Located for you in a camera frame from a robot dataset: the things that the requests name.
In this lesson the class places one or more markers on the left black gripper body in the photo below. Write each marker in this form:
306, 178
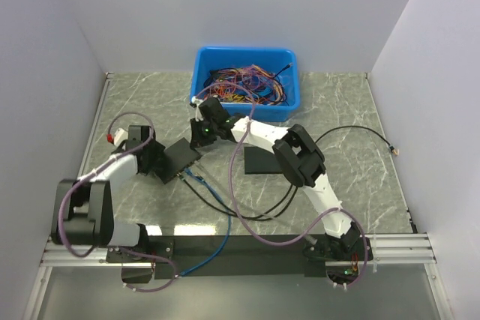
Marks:
155, 149

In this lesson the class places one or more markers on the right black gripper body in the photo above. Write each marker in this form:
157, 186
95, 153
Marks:
203, 133

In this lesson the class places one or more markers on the black network switch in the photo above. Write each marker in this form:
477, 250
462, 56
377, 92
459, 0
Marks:
260, 162
175, 159

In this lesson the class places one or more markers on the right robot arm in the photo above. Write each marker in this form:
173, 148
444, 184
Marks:
300, 160

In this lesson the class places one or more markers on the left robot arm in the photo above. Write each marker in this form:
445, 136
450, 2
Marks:
83, 212

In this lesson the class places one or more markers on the blue plastic bin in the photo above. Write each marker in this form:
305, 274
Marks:
264, 81

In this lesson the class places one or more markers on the black base beam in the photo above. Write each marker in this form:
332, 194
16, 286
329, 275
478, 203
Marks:
240, 255

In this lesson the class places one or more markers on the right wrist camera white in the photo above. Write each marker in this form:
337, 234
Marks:
195, 103

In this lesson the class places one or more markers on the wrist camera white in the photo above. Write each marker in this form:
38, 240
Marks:
117, 137
195, 103

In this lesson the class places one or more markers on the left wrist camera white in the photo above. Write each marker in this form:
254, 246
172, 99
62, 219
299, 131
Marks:
117, 137

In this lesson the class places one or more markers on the aluminium rail frame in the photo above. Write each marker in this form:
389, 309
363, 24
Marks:
401, 282

